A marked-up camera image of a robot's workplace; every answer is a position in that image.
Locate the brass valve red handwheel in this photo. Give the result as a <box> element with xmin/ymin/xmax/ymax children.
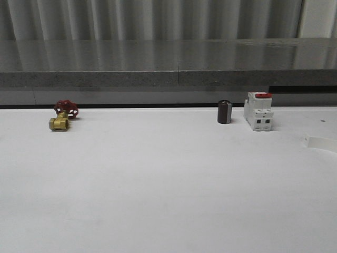
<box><xmin>49</xmin><ymin>100</ymin><xmax>78</xmax><ymax>131</ymax></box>

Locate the white half-ring pipe clamp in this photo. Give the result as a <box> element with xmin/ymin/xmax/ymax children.
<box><xmin>304</xmin><ymin>135</ymin><xmax>337</xmax><ymax>153</ymax></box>

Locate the grey stone counter ledge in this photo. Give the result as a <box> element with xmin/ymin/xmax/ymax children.
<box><xmin>1</xmin><ymin>38</ymin><xmax>336</xmax><ymax>90</ymax></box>

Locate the white circuit breaker red switch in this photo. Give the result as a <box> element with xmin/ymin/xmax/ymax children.
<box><xmin>243</xmin><ymin>92</ymin><xmax>274</xmax><ymax>131</ymax></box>

